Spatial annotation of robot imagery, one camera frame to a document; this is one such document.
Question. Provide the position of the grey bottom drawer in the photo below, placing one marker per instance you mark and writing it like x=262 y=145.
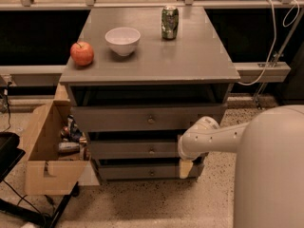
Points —
x=139 y=171

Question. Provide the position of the silver can in box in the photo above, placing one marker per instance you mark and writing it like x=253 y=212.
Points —
x=68 y=147

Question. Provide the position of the grey drawer cabinet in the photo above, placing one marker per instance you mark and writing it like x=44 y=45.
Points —
x=193 y=69

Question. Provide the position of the dark bottle in box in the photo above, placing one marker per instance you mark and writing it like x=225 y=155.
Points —
x=74 y=133

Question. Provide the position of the grey top drawer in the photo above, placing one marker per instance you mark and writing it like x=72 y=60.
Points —
x=143 y=117

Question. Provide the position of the grey drawer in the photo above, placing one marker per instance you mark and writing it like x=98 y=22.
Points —
x=134 y=149
x=139 y=171
x=143 y=117

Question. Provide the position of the green soda can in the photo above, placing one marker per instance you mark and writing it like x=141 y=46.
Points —
x=169 y=22

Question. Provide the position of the black stand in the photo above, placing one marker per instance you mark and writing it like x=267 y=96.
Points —
x=10 y=155

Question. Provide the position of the red apple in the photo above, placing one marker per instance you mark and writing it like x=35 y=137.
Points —
x=82 y=53

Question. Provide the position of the cardboard box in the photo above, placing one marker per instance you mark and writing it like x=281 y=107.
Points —
x=46 y=174

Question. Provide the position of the white bowl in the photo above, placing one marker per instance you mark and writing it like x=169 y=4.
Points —
x=123 y=41

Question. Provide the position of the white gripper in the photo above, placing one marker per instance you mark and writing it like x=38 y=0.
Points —
x=184 y=150

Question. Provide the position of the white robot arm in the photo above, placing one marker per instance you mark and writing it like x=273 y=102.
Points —
x=269 y=175

